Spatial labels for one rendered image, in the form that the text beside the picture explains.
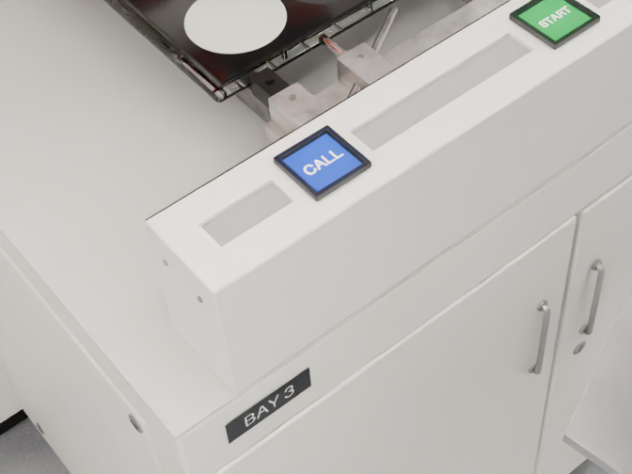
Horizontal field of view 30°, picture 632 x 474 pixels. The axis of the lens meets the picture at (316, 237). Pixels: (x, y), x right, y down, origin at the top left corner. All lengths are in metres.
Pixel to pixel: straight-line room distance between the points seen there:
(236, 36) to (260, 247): 0.32
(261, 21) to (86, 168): 0.22
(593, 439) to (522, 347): 0.38
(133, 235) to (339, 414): 0.26
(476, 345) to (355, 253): 0.31
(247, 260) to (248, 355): 0.10
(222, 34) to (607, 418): 0.51
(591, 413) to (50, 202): 0.53
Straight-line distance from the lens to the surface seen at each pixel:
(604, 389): 0.99
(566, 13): 1.07
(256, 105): 1.17
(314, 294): 0.95
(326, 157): 0.94
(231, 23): 1.17
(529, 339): 1.33
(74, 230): 1.12
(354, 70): 1.09
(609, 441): 0.96
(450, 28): 1.18
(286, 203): 0.92
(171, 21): 1.18
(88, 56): 1.29
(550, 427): 1.58
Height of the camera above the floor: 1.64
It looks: 50 degrees down
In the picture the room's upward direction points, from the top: 5 degrees counter-clockwise
